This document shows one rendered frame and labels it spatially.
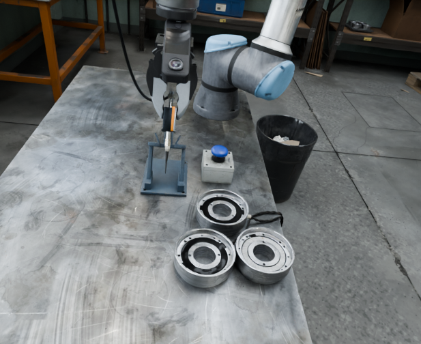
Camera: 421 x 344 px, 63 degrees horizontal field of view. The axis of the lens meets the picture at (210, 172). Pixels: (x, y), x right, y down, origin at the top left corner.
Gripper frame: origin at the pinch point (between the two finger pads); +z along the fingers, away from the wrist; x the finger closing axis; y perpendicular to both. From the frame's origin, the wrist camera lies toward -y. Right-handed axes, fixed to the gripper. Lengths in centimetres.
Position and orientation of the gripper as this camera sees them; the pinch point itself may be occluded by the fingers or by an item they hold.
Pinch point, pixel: (170, 115)
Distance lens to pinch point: 71.2
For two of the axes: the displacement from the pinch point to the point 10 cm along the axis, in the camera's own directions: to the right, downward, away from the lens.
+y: -0.4, -6.1, 7.9
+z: -1.2, 7.9, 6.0
